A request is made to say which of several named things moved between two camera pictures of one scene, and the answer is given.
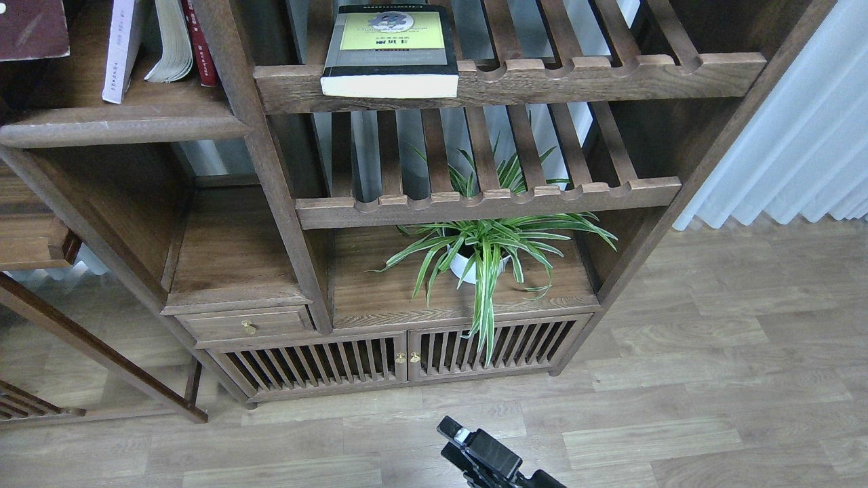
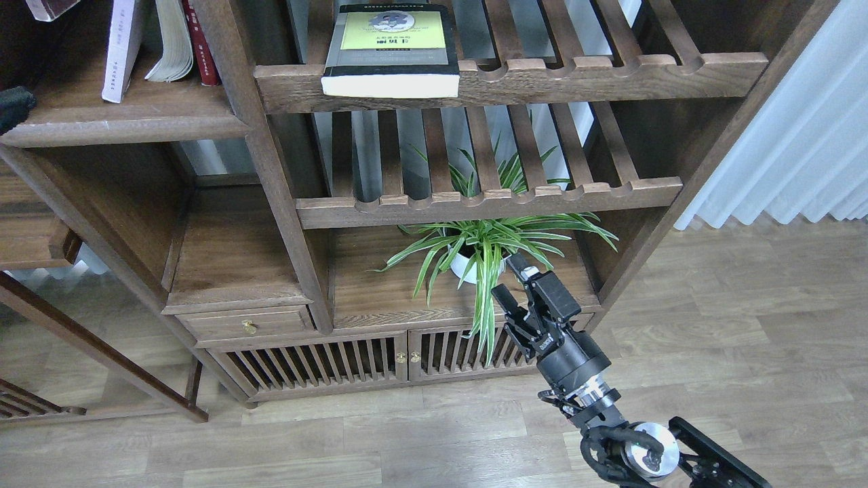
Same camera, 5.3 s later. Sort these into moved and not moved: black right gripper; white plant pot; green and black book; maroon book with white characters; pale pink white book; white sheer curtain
Moved: black right gripper; maroon book with white characters
Not moved: green and black book; white sheer curtain; pale pink white book; white plant pot
